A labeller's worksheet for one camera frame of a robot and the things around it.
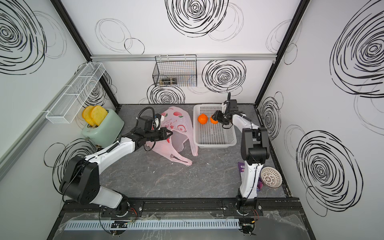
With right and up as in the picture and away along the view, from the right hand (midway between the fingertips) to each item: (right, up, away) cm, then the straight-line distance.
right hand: (218, 116), depth 99 cm
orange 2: (-4, -3, -3) cm, 6 cm away
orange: (-10, -1, +3) cm, 11 cm away
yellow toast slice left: (-79, +1, -13) cm, 80 cm away
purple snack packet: (+12, -30, -13) cm, 34 cm away
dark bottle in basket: (-31, +21, -11) cm, 39 cm away
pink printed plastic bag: (-27, -3, -8) cm, 28 cm away
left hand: (-29, -10, -14) cm, 34 cm away
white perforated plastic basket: (-5, -13, +2) cm, 14 cm away
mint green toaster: (-70, -10, -10) cm, 71 cm away
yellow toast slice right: (-74, +2, -10) cm, 75 cm away
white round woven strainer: (+27, -34, -17) cm, 47 cm away
